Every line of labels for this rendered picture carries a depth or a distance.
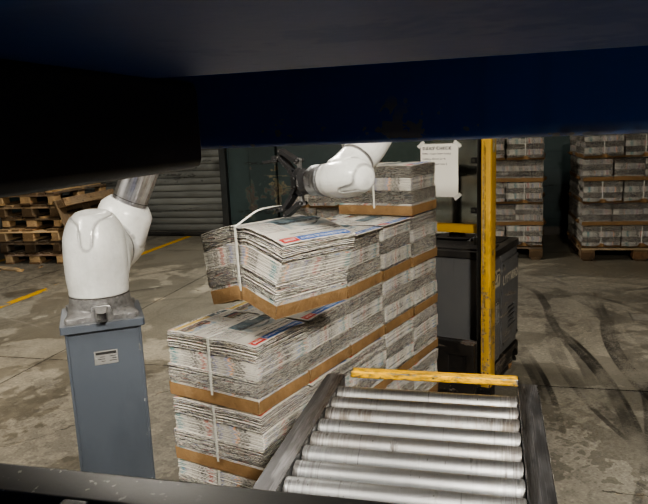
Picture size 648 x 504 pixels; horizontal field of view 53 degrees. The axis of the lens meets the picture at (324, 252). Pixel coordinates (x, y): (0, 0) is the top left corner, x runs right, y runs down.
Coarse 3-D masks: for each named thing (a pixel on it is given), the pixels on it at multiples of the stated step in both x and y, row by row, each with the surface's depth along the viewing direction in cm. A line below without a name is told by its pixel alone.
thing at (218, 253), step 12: (228, 228) 195; (204, 240) 206; (216, 240) 201; (228, 240) 196; (204, 252) 207; (216, 252) 202; (228, 252) 197; (216, 264) 203; (228, 264) 197; (216, 276) 203; (228, 276) 198; (216, 288) 205; (240, 300) 200
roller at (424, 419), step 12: (336, 408) 156; (348, 408) 156; (360, 420) 153; (372, 420) 152; (384, 420) 152; (396, 420) 151; (408, 420) 150; (420, 420) 150; (432, 420) 149; (444, 420) 149; (456, 420) 148; (468, 420) 148; (480, 420) 147; (492, 420) 147; (504, 420) 146; (516, 420) 146
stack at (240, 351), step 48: (384, 288) 271; (192, 336) 209; (240, 336) 206; (288, 336) 210; (336, 336) 238; (384, 336) 274; (192, 384) 214; (240, 384) 202; (192, 432) 217; (240, 432) 206; (288, 432) 214; (192, 480) 222; (240, 480) 210
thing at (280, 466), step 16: (320, 384) 171; (336, 384) 171; (320, 400) 161; (304, 416) 153; (320, 416) 153; (304, 432) 144; (288, 448) 137; (272, 464) 131; (288, 464) 131; (272, 480) 125
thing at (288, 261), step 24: (264, 240) 183; (288, 240) 180; (312, 240) 184; (336, 240) 191; (264, 264) 184; (288, 264) 182; (312, 264) 188; (336, 264) 195; (264, 288) 185; (288, 288) 185; (312, 288) 192; (336, 288) 199
